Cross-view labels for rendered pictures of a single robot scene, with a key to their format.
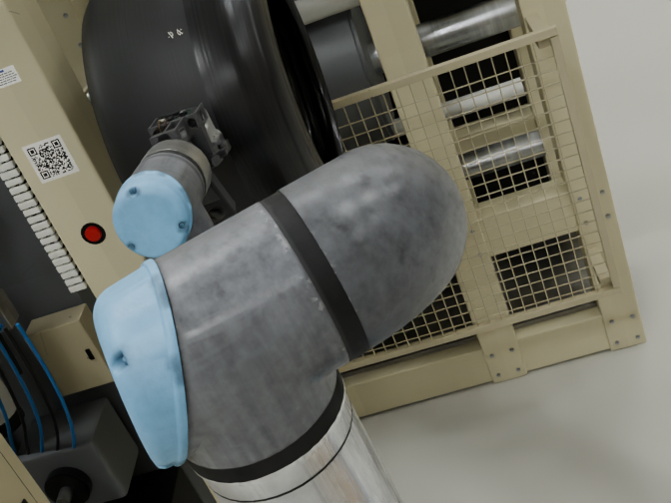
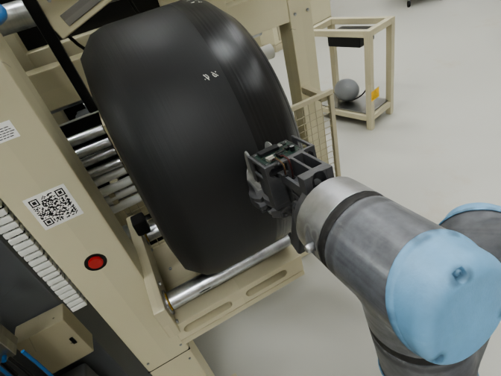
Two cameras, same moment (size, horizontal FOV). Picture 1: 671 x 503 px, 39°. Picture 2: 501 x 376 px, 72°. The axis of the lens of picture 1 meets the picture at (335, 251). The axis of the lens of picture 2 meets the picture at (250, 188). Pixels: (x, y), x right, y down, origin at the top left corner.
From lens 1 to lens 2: 1.01 m
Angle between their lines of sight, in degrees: 25
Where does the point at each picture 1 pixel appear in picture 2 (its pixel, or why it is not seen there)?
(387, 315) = not seen: outside the picture
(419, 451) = (255, 321)
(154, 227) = (475, 320)
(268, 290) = not seen: outside the picture
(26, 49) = (24, 103)
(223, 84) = (264, 120)
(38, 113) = (40, 166)
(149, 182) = (473, 253)
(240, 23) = (264, 66)
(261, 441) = not seen: outside the picture
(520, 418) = (298, 290)
